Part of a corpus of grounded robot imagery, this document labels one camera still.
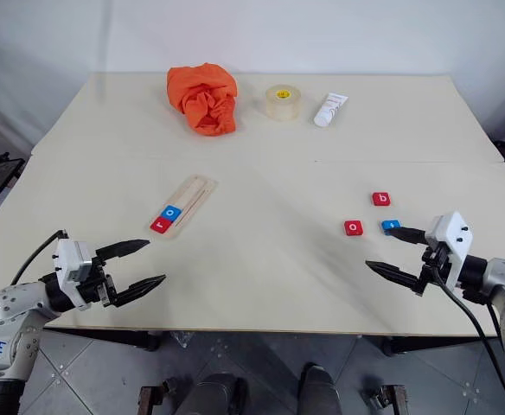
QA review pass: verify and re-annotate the red letter r tile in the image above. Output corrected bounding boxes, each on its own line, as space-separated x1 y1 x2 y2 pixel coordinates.
150 216 173 235

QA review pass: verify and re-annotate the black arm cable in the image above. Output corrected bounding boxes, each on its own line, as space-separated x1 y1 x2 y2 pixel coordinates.
10 229 70 286
432 259 505 403

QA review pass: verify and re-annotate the wooden letter tray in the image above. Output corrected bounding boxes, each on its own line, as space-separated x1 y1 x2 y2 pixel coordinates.
149 174 218 237

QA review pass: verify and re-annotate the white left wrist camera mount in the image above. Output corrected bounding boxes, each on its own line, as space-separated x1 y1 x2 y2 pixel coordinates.
52 239 94 310

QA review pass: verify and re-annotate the brown metal bracket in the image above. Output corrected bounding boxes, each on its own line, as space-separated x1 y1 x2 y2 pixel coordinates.
137 377 180 415
363 382 410 415

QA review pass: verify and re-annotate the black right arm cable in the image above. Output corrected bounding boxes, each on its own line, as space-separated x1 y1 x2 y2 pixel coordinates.
432 259 505 403

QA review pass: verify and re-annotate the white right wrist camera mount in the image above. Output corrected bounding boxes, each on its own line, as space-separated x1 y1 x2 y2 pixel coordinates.
424 211 475 291

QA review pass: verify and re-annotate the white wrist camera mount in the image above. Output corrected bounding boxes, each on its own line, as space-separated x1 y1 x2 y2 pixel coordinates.
52 239 94 310
424 211 475 291

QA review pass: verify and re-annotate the orange crumpled cloth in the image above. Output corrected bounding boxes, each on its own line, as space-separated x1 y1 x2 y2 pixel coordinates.
166 62 240 137

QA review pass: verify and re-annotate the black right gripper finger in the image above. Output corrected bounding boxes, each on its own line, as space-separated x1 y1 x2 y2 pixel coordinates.
389 226 429 246
365 259 422 292

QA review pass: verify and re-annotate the dark rounded shape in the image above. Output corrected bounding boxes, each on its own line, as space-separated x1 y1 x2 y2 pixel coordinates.
298 361 345 415

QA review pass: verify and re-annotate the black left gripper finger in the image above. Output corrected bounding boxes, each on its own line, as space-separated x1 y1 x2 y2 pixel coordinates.
95 239 151 261
112 273 167 308

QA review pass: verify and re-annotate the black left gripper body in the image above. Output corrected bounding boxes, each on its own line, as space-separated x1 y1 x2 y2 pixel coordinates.
75 255 119 310

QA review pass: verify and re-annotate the clear packing tape roll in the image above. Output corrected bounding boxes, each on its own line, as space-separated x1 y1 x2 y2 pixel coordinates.
265 84 302 122

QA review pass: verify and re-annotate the clear plastic bag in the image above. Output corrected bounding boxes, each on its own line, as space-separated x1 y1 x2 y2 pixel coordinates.
169 330 194 349

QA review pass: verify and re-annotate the white cream tube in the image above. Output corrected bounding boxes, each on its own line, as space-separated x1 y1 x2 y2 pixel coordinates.
312 93 349 129

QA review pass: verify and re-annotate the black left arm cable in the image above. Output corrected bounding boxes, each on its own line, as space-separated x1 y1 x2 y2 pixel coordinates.
10 229 70 286

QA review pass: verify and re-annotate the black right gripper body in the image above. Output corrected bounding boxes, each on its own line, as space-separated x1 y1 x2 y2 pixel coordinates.
412 242 452 297

